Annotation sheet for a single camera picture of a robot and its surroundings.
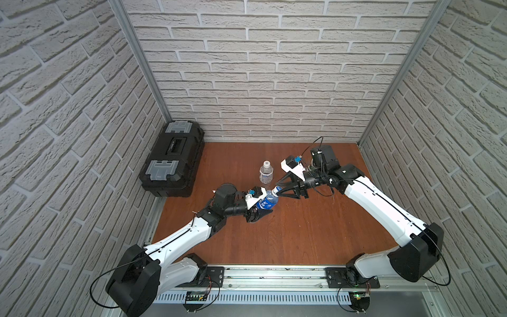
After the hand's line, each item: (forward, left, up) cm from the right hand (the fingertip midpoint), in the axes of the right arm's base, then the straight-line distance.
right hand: (281, 187), depth 69 cm
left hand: (-1, +4, -8) cm, 9 cm away
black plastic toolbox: (+20, +46, -8) cm, 50 cm away
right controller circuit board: (-33, -26, -27) cm, 50 cm away
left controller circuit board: (-28, +34, -29) cm, 53 cm away
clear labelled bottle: (+18, +4, -15) cm, 23 cm away
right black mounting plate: (-26, -21, -26) cm, 42 cm away
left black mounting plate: (-22, +29, -24) cm, 44 cm away
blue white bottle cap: (-1, +2, +2) cm, 3 cm away
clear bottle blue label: (-3, +4, -3) cm, 6 cm away
